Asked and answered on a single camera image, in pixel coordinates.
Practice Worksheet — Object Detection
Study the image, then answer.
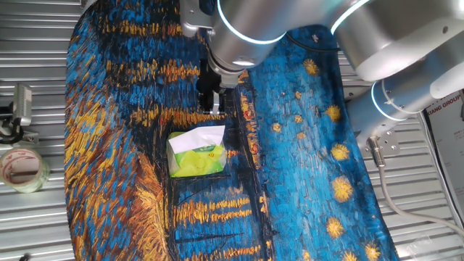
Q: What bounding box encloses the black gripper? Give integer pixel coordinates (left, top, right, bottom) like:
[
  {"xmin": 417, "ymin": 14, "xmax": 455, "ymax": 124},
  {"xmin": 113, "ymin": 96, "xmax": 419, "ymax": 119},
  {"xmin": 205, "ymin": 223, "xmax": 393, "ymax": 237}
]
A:
[{"xmin": 196, "ymin": 59, "xmax": 233, "ymax": 116}]

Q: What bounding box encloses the white paper napkin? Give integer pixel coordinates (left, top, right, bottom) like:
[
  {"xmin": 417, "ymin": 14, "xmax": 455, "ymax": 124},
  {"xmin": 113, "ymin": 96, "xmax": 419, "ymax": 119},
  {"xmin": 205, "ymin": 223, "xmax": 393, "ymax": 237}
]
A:
[{"xmin": 167, "ymin": 125, "xmax": 226, "ymax": 154}]

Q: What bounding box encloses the green tissue pack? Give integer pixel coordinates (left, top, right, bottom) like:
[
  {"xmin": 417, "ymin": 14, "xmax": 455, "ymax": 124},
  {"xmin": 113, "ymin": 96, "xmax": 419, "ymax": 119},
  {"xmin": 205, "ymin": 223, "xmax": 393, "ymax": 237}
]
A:
[{"xmin": 166, "ymin": 130, "xmax": 228, "ymax": 178}]

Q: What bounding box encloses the starry night painted tablecloth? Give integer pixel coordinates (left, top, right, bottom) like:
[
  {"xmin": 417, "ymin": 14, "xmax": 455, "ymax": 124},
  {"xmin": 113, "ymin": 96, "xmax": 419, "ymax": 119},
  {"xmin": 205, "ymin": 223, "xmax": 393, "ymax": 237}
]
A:
[{"xmin": 64, "ymin": 0, "xmax": 399, "ymax": 261}]

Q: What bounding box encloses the white printed cardboard box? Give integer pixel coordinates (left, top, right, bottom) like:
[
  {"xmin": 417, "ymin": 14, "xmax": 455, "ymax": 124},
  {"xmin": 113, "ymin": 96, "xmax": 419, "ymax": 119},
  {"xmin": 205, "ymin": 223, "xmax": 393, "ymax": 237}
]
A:
[{"xmin": 423, "ymin": 90, "xmax": 464, "ymax": 218}]

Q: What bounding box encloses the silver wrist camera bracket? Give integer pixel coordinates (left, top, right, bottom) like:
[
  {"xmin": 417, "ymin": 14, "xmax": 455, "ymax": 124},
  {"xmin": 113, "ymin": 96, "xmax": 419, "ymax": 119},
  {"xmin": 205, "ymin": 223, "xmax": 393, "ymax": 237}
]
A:
[{"xmin": 180, "ymin": 0, "xmax": 215, "ymax": 39}]

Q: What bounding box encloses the long black camera cable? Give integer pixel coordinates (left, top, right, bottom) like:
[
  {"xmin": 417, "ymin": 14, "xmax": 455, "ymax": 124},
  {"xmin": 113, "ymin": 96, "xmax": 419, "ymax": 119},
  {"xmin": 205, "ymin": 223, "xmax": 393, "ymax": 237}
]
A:
[{"xmin": 286, "ymin": 33, "xmax": 340, "ymax": 54}]

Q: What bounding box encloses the metal camera stand bracket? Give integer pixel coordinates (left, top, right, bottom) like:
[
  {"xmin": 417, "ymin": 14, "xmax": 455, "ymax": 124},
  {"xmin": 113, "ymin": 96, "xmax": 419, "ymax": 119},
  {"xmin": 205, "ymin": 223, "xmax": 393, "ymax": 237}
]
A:
[{"xmin": 0, "ymin": 104, "xmax": 40, "ymax": 146}]

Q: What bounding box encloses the white camera on stand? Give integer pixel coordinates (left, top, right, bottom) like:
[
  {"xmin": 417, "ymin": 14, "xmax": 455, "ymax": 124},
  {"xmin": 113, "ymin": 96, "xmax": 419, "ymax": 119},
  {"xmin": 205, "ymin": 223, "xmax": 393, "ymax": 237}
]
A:
[{"xmin": 12, "ymin": 83, "xmax": 33, "ymax": 127}]

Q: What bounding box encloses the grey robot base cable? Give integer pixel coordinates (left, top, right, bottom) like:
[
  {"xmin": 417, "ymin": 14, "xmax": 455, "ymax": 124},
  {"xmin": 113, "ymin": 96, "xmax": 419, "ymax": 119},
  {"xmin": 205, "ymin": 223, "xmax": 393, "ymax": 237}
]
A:
[{"xmin": 365, "ymin": 136, "xmax": 464, "ymax": 239}]

